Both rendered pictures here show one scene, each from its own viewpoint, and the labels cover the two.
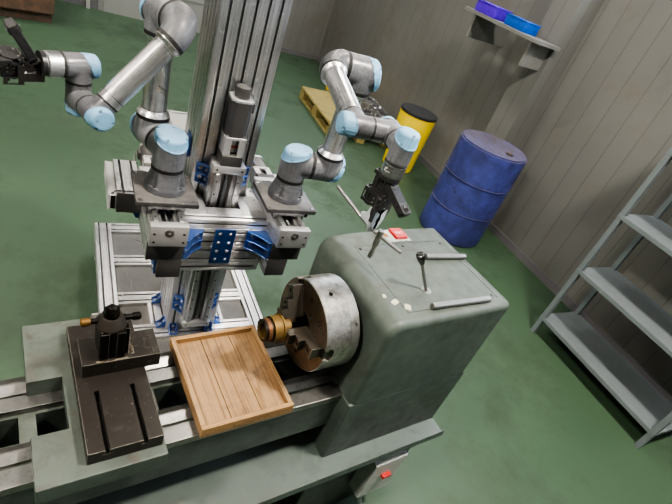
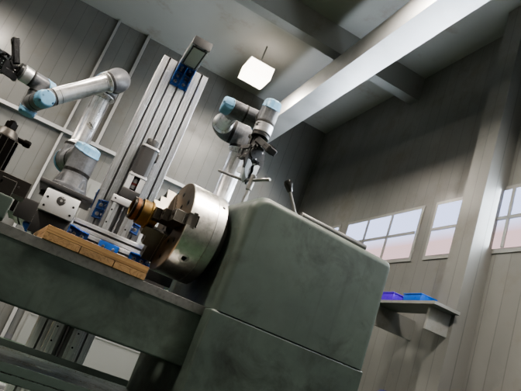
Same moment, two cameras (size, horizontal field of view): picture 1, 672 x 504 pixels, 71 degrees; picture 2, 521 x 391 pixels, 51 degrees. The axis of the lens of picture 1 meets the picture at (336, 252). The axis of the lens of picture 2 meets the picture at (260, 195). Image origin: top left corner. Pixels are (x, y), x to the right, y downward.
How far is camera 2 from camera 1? 1.69 m
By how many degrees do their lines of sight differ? 53
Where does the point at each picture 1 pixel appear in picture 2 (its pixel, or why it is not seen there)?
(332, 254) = not seen: hidden behind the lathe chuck
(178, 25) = (118, 71)
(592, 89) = (505, 347)
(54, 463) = not seen: outside the picture
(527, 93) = (442, 360)
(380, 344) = (246, 216)
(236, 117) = (142, 157)
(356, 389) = (221, 285)
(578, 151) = not seen: outside the picture
